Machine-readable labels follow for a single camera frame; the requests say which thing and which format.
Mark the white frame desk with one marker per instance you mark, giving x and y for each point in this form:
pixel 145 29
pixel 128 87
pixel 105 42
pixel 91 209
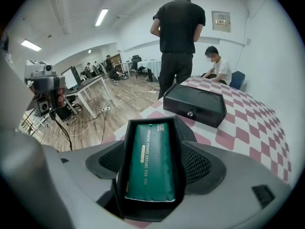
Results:
pixel 93 85

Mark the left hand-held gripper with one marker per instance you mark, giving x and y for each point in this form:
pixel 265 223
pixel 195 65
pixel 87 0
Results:
pixel 45 82

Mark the computer monitor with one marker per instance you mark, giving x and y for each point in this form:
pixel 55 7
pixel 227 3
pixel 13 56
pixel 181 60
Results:
pixel 71 77

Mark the blue chair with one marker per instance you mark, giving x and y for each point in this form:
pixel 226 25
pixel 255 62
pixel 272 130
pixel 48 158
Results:
pixel 238 80

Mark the pink checkered tablecloth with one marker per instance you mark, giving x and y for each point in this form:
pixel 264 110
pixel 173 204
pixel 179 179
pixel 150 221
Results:
pixel 250 132

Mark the wall electrical panel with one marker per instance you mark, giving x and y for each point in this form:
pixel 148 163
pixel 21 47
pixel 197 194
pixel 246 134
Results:
pixel 221 21

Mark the person's left hand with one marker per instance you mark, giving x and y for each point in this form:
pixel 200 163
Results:
pixel 61 96

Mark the grey gripper camera box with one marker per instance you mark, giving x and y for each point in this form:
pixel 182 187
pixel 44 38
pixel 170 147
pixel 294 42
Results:
pixel 43 107

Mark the green tissue pack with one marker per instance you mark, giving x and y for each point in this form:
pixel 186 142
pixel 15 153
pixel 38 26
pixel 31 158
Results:
pixel 152 163

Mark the table with white cloth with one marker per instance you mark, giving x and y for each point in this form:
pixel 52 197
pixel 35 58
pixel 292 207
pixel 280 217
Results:
pixel 151 68

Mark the black box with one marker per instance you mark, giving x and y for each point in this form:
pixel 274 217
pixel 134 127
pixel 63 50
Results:
pixel 181 137

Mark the black box lid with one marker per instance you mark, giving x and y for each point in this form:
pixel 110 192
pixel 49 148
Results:
pixel 195 101

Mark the ceiling light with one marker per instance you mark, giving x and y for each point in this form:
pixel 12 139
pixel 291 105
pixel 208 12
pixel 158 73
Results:
pixel 31 45
pixel 102 17

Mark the black office chair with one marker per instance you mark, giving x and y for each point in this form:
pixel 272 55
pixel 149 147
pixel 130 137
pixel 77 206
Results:
pixel 137 65

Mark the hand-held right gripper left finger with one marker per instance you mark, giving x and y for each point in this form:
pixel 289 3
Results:
pixel 78 175

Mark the brown door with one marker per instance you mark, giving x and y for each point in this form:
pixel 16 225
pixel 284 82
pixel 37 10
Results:
pixel 117 61

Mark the white power strip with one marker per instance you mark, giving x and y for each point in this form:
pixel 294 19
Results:
pixel 152 91
pixel 106 108

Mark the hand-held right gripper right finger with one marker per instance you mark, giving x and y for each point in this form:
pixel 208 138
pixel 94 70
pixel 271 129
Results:
pixel 233 187

